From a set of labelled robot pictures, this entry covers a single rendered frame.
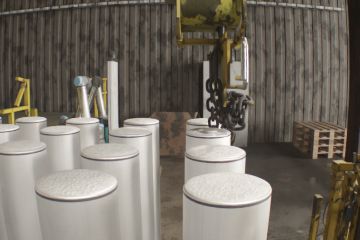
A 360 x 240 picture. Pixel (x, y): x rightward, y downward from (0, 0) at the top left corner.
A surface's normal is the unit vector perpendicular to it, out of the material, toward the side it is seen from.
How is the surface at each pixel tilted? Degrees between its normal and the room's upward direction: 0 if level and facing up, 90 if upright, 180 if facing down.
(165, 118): 74
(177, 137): 105
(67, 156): 90
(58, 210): 90
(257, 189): 9
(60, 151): 90
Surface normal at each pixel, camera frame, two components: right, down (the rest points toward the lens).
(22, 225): 0.21, 0.08
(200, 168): -0.54, 0.07
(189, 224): -0.87, 0.04
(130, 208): 0.74, 0.06
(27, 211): 0.50, 0.07
